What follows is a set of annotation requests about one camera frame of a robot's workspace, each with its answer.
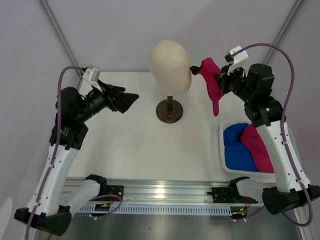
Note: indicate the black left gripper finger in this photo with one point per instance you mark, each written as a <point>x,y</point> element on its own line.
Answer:
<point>123,101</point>
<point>110,90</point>

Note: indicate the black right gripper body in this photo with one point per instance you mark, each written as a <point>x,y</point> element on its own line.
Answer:
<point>235,82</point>

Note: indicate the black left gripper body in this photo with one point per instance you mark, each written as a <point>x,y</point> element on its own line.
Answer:
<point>97,101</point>

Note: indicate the pink cap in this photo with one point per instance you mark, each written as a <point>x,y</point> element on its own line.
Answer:
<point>208,69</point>
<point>254,143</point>

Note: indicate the cream mannequin head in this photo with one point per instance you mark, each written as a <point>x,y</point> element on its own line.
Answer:
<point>169,63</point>

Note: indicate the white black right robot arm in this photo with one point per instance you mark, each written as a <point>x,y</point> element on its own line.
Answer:
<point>293,189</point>

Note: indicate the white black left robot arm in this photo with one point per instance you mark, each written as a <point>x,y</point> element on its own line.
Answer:
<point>45,211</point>

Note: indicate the white plastic basket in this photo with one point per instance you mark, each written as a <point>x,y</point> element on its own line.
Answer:
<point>223,126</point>

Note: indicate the blue cap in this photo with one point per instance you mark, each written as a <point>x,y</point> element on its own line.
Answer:
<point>237,156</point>

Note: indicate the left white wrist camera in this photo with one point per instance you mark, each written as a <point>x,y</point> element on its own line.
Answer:
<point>90,74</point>

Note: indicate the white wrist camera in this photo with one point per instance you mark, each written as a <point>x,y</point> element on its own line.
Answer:
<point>90,74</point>
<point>236,58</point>

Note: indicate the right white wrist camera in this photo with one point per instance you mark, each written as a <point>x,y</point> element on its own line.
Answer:
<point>236,58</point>

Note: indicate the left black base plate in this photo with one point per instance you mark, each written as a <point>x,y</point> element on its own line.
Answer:
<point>117,190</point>

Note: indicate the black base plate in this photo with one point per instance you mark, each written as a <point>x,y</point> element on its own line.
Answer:
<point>117,190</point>
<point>229,195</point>

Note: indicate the aluminium mounting rail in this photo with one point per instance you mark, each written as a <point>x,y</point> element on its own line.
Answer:
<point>171,192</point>

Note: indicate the right aluminium frame post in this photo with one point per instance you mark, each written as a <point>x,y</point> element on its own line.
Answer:
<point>289,20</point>

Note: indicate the aluminium frame post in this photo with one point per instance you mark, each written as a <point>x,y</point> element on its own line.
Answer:
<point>56,28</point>
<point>289,20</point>

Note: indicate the left aluminium frame post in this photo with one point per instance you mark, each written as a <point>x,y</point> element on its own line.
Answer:
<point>56,28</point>

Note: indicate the white slotted cable duct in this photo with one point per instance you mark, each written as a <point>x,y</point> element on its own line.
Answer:
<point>156,209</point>

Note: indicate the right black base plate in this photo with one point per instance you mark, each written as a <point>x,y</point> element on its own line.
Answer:
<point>229,195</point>

